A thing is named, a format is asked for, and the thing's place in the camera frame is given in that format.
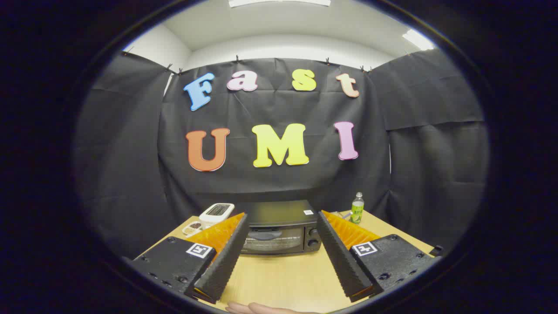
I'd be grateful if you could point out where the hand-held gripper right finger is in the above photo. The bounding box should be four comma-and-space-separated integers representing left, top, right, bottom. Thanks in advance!
317, 210, 436, 303

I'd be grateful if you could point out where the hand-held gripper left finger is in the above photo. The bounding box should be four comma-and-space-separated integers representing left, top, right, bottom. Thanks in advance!
131, 212, 249, 304

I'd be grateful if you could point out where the black toaster oven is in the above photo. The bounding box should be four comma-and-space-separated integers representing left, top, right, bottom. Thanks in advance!
233, 200, 323, 256

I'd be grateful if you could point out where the white pop-up toaster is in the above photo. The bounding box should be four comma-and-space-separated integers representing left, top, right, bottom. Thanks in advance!
199, 203, 235, 227

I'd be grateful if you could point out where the small dish with snacks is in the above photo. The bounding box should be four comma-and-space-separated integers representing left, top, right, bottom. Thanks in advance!
182, 221, 205, 238

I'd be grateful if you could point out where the green label drink bottle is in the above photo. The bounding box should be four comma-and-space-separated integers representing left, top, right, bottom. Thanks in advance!
350, 192, 365, 225

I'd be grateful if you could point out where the small ceiling light panel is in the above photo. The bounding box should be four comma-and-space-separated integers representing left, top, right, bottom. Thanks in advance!
402, 29, 436, 51

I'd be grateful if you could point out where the long ceiling light panel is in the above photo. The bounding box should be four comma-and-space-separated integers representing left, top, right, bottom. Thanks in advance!
228, 0, 332, 8

